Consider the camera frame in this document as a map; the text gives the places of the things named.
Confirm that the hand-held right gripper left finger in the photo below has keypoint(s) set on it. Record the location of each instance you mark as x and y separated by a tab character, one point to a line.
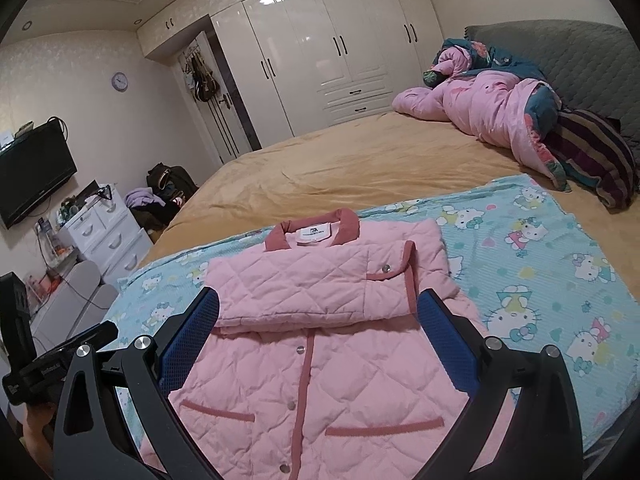
192	340

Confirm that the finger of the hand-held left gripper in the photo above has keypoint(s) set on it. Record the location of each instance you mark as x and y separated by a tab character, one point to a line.
97	335

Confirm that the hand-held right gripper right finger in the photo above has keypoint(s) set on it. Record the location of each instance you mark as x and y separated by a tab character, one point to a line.
450	345

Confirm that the pink quilted jacket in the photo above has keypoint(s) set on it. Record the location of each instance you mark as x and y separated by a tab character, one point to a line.
300	285

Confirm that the purple clothes pile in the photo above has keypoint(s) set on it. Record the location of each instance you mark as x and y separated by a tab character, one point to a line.
145	197

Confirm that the person's left hand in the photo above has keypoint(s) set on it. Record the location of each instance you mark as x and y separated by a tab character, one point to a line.
37	430

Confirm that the white drawer chest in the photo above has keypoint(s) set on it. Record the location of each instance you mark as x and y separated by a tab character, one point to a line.
105	235

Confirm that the cartoon cat printed blanket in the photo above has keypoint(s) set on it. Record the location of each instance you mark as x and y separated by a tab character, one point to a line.
550	285

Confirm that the black television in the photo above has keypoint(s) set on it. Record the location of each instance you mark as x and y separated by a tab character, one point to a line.
35	175

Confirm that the black bag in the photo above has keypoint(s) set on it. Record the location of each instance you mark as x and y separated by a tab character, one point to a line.
172	180

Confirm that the white router box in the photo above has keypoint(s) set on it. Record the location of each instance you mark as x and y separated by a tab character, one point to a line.
5	141

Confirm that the bed with tan sheet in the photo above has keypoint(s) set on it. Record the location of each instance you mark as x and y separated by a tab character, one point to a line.
350	160

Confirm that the white door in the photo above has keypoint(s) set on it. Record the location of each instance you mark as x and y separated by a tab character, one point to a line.
230	130

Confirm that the dark striped blanket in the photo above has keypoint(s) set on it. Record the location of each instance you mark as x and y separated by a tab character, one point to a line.
595	155

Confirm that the pink floral duvet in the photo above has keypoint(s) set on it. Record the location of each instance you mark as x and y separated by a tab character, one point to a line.
490	100

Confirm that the hanging dark bags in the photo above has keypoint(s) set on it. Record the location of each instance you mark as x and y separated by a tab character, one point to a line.
204	80

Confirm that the white wardrobe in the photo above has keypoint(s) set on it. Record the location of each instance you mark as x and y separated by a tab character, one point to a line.
325	60

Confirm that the grey quilted headboard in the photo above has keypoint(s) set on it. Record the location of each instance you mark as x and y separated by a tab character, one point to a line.
575	55

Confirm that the round wall clock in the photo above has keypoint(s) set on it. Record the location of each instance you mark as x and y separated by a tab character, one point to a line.
119	81

